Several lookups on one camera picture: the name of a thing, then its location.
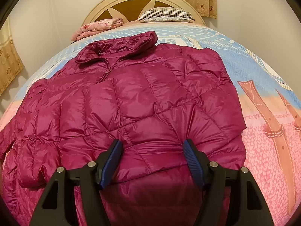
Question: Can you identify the magenta quilted puffer jacket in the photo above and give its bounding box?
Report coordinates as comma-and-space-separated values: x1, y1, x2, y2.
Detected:
1, 31, 246, 225

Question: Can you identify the pink and blue bedspread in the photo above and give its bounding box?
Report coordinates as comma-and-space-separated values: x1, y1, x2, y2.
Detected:
0, 21, 301, 226

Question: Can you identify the beige patterned side curtain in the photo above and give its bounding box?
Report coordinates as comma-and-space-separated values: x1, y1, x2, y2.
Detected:
0, 18, 24, 95

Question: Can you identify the folded pink floral blanket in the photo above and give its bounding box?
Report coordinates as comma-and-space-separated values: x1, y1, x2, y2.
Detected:
70, 17, 123, 42

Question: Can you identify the striped grey pillow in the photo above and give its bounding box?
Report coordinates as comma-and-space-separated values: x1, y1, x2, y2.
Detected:
138, 7, 195, 22

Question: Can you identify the cream arched wooden headboard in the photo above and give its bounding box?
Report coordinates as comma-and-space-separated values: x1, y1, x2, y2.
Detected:
83, 0, 206, 26

